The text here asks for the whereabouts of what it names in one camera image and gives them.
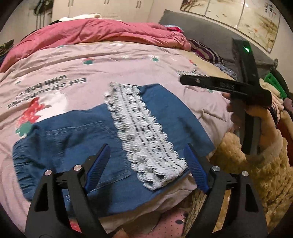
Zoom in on blue denim lace-hem pants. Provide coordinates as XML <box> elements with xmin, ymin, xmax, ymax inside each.
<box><xmin>12</xmin><ymin>83</ymin><xmax>214</xmax><ymax>217</ymax></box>

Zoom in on person left hand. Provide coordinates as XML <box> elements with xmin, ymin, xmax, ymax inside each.
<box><xmin>112</xmin><ymin>229</ymin><xmax>129</xmax><ymax>238</ymax></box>

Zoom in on pile of folded clothes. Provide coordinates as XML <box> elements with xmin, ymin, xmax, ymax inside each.
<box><xmin>259</xmin><ymin>72</ymin><xmax>293</xmax><ymax>165</ymax></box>

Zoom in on striped purple pillow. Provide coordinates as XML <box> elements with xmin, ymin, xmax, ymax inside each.
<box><xmin>188</xmin><ymin>39</ymin><xmax>224</xmax><ymax>65</ymax></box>

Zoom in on grey padded headboard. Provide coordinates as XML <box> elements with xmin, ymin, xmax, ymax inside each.
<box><xmin>159</xmin><ymin>9</ymin><xmax>279</xmax><ymax>81</ymax></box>

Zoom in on pink polka dot pajama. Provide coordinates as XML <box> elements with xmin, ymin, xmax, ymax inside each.
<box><xmin>130</xmin><ymin>208</ymin><xmax>188</xmax><ymax>238</ymax></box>

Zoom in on red pink quilt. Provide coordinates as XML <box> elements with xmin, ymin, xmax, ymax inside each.
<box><xmin>1</xmin><ymin>18</ymin><xmax>191</xmax><ymax>72</ymax></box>

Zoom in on white wardrobe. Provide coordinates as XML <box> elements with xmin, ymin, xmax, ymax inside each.
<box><xmin>52</xmin><ymin>0</ymin><xmax>153</xmax><ymax>22</ymax></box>

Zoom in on pink strawberry print duvet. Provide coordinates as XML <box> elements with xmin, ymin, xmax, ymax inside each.
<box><xmin>1</xmin><ymin>42</ymin><xmax>232</xmax><ymax>230</ymax></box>

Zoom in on wall landscape painting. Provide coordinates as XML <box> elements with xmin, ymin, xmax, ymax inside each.
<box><xmin>180</xmin><ymin>0</ymin><xmax>281</xmax><ymax>53</ymax></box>

